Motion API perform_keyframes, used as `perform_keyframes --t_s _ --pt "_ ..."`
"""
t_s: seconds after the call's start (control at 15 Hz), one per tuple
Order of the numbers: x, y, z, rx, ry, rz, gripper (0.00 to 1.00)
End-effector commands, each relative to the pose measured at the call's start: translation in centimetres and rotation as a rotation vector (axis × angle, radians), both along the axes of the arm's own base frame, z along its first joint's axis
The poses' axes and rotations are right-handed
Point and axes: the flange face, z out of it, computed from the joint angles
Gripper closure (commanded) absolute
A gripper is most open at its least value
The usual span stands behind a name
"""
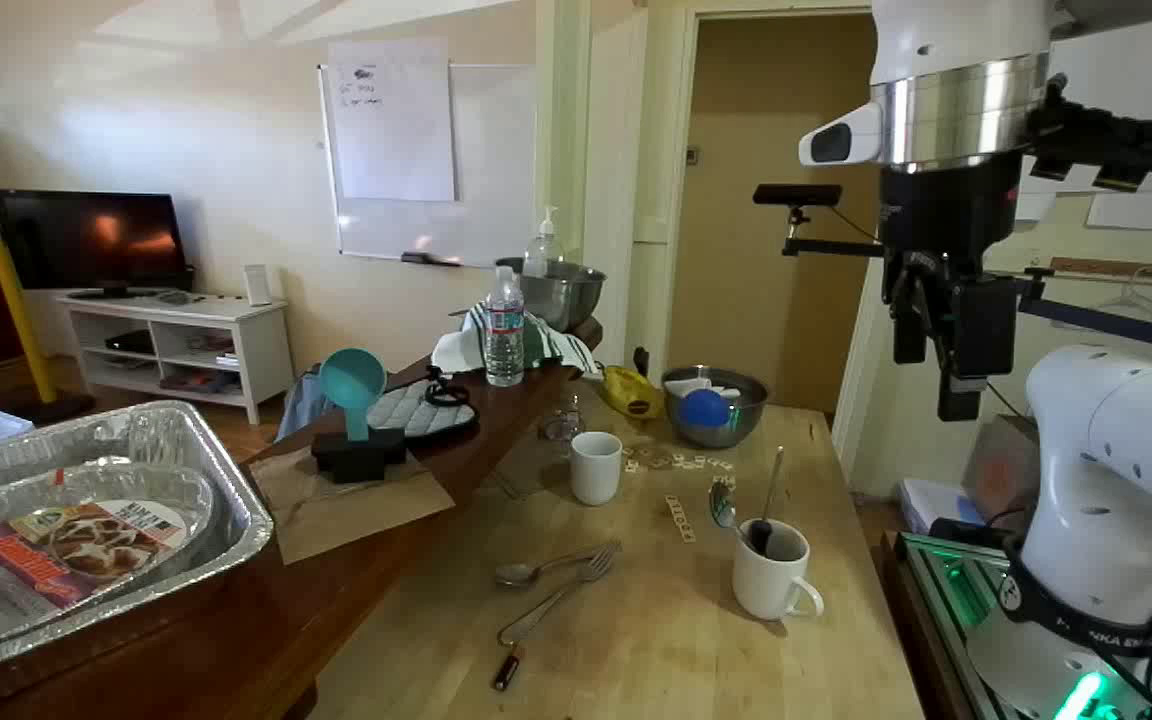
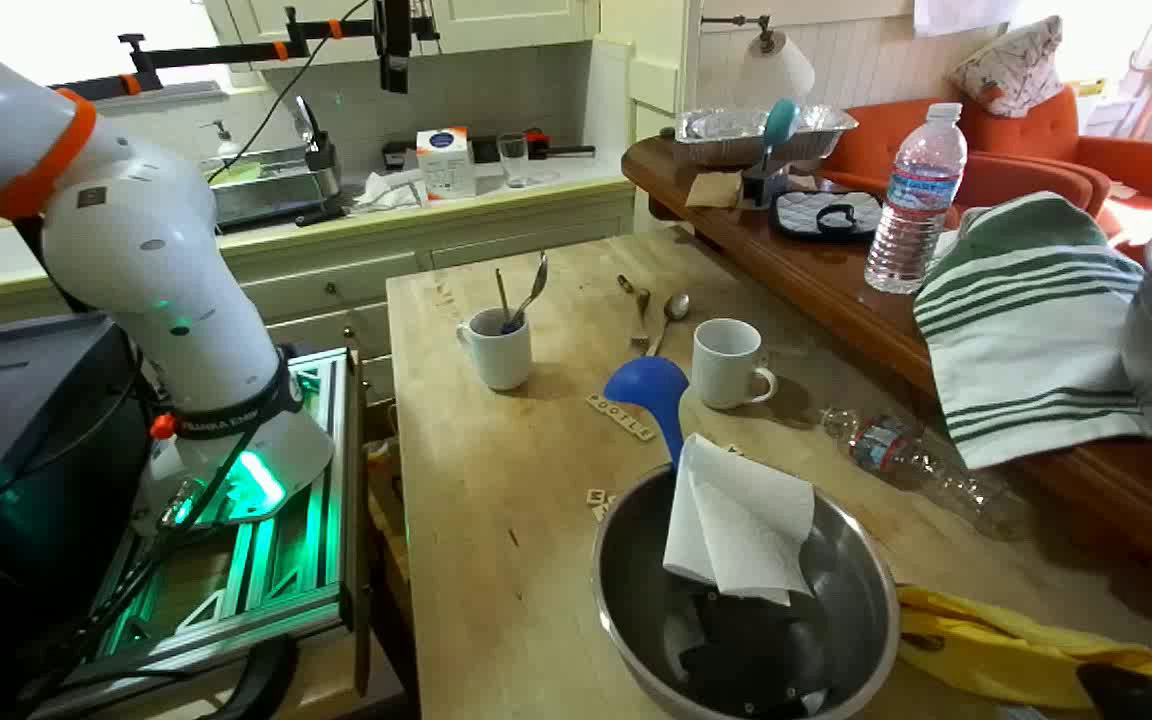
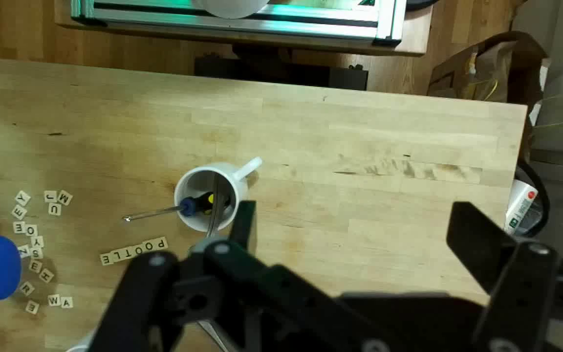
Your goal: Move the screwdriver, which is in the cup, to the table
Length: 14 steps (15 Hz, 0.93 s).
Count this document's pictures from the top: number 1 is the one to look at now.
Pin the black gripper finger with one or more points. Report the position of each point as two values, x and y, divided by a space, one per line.
907 313
976 346

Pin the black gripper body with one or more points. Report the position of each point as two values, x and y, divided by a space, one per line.
951 215

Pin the green lit robot base platform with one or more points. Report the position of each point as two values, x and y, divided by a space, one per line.
956 587

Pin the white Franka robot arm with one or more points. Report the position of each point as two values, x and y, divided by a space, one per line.
1123 452

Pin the steel mixing bowl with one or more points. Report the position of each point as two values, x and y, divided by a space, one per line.
739 422

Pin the blue ladle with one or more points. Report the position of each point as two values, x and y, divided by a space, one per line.
703 408

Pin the white folded napkin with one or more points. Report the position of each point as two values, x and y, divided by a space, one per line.
688 386

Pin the metal spoon in mug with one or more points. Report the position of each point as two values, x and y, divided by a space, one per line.
723 505

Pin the white mug holding tools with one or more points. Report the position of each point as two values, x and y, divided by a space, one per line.
768 581

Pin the small wooden domino piece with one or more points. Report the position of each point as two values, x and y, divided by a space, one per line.
679 523

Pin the large steel pot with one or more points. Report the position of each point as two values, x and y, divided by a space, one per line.
571 293

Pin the empty white mug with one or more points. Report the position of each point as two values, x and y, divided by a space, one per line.
597 470

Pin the green white striped towel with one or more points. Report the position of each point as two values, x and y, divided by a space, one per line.
557 346

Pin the crushed clear plastic bottle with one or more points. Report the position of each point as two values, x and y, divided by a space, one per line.
561 416

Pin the clear pump soap bottle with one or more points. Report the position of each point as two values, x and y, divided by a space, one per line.
542 244

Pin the clear plastic water bottle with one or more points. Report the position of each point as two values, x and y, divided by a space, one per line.
505 334

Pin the metal fork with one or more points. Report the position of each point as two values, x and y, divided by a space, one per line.
542 617

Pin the white paper sheet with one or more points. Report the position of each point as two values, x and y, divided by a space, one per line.
388 127

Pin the teal plastic scoop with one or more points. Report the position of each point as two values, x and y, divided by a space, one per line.
352 381

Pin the small black box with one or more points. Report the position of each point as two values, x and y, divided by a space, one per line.
358 457

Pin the brown cardboard piece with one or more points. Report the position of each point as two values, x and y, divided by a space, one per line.
361 515

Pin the small white device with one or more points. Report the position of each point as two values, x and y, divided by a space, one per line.
263 281

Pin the aluminium foil tray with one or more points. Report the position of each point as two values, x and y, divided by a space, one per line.
223 473

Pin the dark brown wooden table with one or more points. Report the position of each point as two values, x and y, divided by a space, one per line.
240 614

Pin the white television stand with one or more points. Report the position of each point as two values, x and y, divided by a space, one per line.
179 323

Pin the black flat television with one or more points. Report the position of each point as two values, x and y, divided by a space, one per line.
90 240

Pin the packaged food tray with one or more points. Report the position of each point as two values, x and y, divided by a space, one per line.
90 547

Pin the yellow pole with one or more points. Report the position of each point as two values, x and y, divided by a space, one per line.
18 323

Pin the black camera clamp bar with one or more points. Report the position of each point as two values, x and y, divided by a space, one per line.
1108 323

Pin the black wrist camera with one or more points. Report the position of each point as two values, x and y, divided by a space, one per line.
1108 134

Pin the white wall whiteboard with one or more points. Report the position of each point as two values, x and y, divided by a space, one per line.
499 174

